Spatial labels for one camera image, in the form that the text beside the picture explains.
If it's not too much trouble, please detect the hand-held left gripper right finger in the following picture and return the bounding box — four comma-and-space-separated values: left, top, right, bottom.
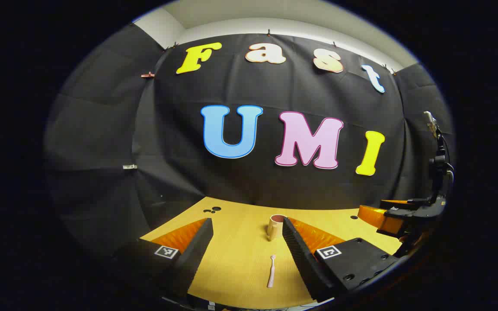
282, 217, 403, 303

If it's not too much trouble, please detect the black backdrop cloth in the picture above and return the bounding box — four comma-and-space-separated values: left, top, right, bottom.
44, 24, 455, 260

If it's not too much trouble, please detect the pink toothbrush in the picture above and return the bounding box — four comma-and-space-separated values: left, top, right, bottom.
267, 255, 277, 289

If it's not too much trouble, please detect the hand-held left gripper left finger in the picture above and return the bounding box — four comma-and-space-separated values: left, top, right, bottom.
117, 218, 214, 298

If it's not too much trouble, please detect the beige cup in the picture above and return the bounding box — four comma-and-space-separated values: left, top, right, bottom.
267, 214, 288, 241

